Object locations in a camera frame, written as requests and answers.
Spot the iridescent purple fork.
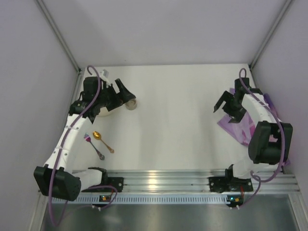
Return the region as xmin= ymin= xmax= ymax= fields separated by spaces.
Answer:
xmin=84 ymin=133 xmax=105 ymax=160

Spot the cream round plate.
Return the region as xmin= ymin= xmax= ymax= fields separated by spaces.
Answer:
xmin=97 ymin=107 xmax=118 ymax=117

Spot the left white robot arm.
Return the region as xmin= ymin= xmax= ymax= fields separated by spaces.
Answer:
xmin=34 ymin=77 xmax=136 ymax=201

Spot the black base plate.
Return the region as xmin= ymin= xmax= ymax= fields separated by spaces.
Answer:
xmin=82 ymin=177 xmax=124 ymax=193
xmin=208 ymin=176 xmax=253 ymax=193

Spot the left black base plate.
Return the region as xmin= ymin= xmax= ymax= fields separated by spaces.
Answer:
xmin=82 ymin=177 xmax=124 ymax=193

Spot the purple Elsa placemat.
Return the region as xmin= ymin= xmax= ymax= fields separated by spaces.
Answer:
xmin=217 ymin=88 xmax=291 ymax=167

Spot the small beige cup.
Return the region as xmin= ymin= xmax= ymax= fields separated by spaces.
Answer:
xmin=125 ymin=99 xmax=137 ymax=111

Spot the aluminium mounting rail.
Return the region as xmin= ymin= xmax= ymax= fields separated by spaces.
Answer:
xmin=108 ymin=170 xmax=300 ymax=194

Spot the perforated cable duct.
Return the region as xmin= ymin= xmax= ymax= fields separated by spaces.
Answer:
xmin=48 ymin=194 xmax=244 ymax=205

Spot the gold spoon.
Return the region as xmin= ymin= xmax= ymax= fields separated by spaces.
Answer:
xmin=92 ymin=131 xmax=115 ymax=154

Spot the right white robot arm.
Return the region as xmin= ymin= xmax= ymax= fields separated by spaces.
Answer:
xmin=214 ymin=77 xmax=293 ymax=188

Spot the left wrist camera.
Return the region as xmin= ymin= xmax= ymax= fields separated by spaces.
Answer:
xmin=100 ymin=69 xmax=109 ymax=78

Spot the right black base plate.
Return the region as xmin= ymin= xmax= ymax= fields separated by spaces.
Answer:
xmin=208 ymin=176 xmax=253 ymax=193

